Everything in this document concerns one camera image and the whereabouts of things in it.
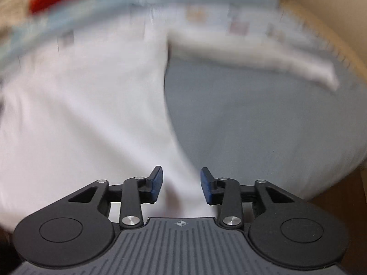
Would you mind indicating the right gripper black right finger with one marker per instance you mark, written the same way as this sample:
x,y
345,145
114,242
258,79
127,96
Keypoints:
x,y
282,228

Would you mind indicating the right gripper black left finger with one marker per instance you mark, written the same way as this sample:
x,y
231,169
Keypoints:
x,y
83,225

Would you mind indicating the white long-sleeve shirt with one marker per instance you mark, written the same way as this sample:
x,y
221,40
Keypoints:
x,y
95,109

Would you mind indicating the grey patterned bed sheet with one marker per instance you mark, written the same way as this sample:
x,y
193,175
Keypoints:
x,y
247,125

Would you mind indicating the light blue patterned quilt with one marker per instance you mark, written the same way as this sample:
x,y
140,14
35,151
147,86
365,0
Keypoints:
x,y
71,13

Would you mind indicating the cream folded blanket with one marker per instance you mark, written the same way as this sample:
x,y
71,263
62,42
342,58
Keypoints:
x,y
13,13

